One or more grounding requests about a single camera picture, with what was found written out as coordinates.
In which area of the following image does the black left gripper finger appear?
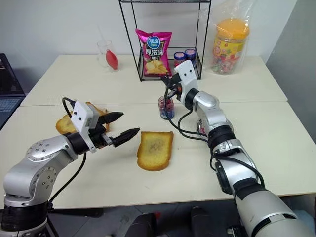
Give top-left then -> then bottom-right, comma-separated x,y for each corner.
99,111 -> 124,124
112,127 -> 141,148

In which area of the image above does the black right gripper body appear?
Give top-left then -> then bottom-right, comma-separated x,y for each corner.
168,73 -> 183,96

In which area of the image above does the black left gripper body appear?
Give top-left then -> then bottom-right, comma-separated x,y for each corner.
88,114 -> 115,150

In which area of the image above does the toasted bread slice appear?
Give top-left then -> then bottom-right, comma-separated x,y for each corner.
55,113 -> 80,136
85,101 -> 111,132
136,131 -> 174,172

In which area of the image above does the open glass jam jar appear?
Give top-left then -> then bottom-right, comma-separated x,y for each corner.
158,95 -> 176,121

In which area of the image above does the closed jam jar blue lid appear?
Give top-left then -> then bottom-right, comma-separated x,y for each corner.
173,51 -> 187,68
184,48 -> 198,68

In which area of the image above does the pink potato chips bag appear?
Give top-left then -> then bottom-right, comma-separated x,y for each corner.
135,28 -> 173,78

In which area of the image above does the clear glass cup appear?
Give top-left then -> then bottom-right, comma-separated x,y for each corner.
96,39 -> 119,73

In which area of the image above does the candy jar orange lid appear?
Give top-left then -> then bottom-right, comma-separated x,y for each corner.
211,18 -> 250,75

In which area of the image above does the dark laptop keyboard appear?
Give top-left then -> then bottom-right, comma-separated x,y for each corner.
0,96 -> 25,130

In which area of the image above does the clear plastic bag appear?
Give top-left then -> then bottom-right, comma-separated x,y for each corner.
197,0 -> 259,76

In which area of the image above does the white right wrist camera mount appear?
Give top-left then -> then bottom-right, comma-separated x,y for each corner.
174,60 -> 199,104

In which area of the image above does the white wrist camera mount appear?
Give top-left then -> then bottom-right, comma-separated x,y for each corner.
174,60 -> 199,104
70,100 -> 100,154

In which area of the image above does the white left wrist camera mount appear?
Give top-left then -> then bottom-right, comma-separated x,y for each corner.
70,100 -> 100,154

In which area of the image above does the black wire shelf rack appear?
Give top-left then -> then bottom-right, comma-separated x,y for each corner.
118,0 -> 212,83

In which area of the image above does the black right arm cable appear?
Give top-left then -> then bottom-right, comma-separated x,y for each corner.
170,110 -> 210,144

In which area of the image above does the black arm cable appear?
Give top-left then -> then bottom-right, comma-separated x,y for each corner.
48,97 -> 87,212
170,110 -> 210,144

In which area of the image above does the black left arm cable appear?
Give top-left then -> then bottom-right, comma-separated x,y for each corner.
48,97 -> 87,212

